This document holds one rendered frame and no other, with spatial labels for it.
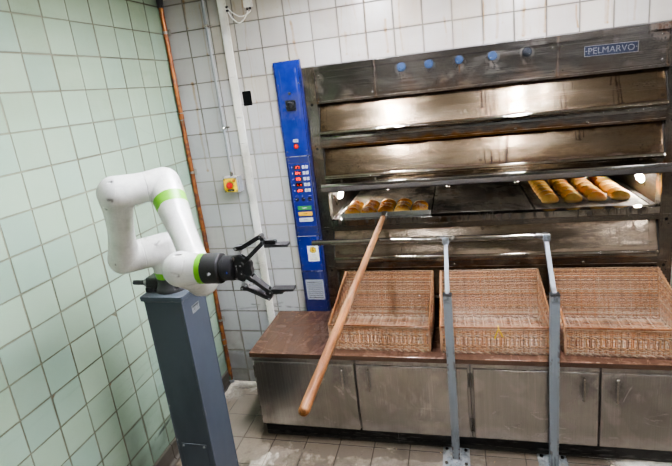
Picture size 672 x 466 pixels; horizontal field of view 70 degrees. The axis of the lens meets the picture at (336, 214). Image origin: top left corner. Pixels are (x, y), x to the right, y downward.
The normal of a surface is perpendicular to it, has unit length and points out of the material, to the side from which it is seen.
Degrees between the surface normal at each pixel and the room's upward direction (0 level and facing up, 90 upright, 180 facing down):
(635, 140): 70
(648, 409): 93
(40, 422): 90
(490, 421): 92
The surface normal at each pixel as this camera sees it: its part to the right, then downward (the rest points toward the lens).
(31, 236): 0.97, -0.04
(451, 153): -0.26, -0.07
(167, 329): -0.25, 0.27
